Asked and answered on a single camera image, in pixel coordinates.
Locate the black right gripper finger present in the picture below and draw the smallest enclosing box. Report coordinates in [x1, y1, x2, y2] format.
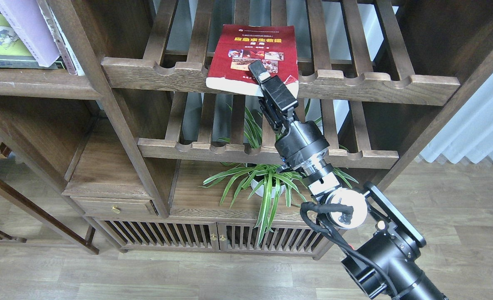
[259, 97, 291, 138]
[248, 60, 298, 121]

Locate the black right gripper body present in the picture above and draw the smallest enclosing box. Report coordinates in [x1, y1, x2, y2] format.
[275, 121, 329, 172]

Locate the red paperback book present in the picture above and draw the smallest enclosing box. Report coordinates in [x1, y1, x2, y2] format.
[205, 24, 299, 97]

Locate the green and black book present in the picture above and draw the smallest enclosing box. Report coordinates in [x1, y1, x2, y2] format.
[0, 14, 65, 70]

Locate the pale purple white book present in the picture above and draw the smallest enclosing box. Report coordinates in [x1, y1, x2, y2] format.
[0, 0, 60, 67]

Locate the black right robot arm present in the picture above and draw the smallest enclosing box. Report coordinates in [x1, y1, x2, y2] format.
[248, 60, 447, 300]

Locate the green spider plant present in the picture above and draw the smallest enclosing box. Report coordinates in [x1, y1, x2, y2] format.
[201, 108, 358, 243]

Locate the white plant pot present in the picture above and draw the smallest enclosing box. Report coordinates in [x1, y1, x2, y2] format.
[251, 175, 286, 199]

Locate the dark wooden bookshelf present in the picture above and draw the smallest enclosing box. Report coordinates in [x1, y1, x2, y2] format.
[0, 0, 493, 252]

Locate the right slatted cabinet door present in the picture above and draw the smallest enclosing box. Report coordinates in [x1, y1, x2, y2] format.
[217, 223, 333, 260]

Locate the slatted cabinet door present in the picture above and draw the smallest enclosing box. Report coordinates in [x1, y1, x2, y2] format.
[99, 220, 219, 251]
[217, 223, 333, 260]

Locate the white book spine upright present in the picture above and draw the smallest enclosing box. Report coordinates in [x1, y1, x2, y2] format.
[37, 0, 85, 76]

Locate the wooden drawer with brass knob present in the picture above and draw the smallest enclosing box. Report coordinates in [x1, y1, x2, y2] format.
[72, 196, 156, 216]

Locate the left slatted cabinet door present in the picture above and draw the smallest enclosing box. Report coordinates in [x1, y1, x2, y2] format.
[99, 220, 219, 251]

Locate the white pleated curtain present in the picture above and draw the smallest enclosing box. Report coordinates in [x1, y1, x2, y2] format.
[419, 73, 493, 163]

